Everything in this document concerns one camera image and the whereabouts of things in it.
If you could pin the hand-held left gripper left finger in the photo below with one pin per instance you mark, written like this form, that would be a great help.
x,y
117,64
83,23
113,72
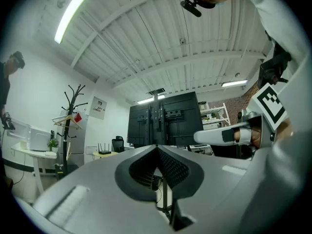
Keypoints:
x,y
92,199

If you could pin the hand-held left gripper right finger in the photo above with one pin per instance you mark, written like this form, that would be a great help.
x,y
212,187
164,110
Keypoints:
x,y
226,194

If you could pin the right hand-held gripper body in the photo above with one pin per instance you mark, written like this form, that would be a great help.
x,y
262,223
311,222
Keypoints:
x,y
268,103

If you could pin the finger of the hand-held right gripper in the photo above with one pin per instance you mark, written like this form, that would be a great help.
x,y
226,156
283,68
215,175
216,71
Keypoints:
x,y
209,136

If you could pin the person's right forearm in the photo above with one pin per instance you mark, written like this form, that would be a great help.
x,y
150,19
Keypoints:
x,y
285,129

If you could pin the person's right hand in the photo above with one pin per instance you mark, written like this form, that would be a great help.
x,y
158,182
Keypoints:
x,y
256,137

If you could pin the white shelf rack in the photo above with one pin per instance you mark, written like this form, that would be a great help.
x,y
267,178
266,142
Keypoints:
x,y
226,116

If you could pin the black chest-mounted monitor rig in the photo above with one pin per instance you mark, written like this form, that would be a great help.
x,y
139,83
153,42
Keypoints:
x,y
275,64

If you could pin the white smoke detector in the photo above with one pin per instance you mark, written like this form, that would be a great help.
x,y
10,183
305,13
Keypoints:
x,y
237,74

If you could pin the black router with antennas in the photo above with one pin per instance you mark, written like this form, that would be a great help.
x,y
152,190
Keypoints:
x,y
104,152

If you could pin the black coat rack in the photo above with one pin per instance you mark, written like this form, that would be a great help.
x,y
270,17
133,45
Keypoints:
x,y
65,150

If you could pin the white refrigerator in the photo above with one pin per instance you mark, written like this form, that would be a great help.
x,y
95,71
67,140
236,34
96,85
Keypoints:
x,y
81,140

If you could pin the black office chair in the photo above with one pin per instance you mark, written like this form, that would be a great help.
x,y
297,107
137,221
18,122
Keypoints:
x,y
118,145

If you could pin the small potted plant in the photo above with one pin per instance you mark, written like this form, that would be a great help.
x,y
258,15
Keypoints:
x,y
53,144

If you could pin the white curved desk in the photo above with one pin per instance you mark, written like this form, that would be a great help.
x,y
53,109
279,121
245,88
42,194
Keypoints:
x,y
36,153

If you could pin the white microwave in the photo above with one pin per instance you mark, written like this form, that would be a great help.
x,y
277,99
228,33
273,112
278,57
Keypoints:
x,y
40,138

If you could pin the red tag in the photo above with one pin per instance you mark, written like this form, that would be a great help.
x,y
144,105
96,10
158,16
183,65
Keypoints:
x,y
78,118

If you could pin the wooden clothes hanger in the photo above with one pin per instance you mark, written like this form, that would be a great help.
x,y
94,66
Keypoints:
x,y
69,118

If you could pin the person's white shirt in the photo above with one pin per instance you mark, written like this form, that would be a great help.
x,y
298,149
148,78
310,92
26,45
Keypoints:
x,y
275,13

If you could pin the translucent storage bin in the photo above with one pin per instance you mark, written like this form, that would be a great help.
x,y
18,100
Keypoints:
x,y
20,130

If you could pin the long ceiling light tube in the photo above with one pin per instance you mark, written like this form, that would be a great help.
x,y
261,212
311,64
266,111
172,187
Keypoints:
x,y
73,13

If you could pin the white wall poster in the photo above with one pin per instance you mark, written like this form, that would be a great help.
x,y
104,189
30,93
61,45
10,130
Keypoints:
x,y
98,108

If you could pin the dome security camera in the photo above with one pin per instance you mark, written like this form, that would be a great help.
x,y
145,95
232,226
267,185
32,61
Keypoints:
x,y
182,41

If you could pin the black head camera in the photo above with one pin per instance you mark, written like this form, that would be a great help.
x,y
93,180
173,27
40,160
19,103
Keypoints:
x,y
191,7

